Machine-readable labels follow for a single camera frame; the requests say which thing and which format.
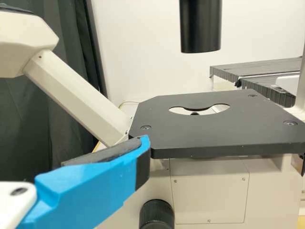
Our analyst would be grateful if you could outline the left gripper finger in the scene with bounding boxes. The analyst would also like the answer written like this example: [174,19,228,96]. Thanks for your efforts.
[18,135,151,229]

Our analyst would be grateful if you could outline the cream microscope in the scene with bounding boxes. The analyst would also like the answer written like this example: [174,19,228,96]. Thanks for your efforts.
[0,0,305,229]

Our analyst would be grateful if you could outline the black platform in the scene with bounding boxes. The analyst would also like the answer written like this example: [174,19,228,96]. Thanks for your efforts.
[209,57,303,84]
[235,76,298,114]

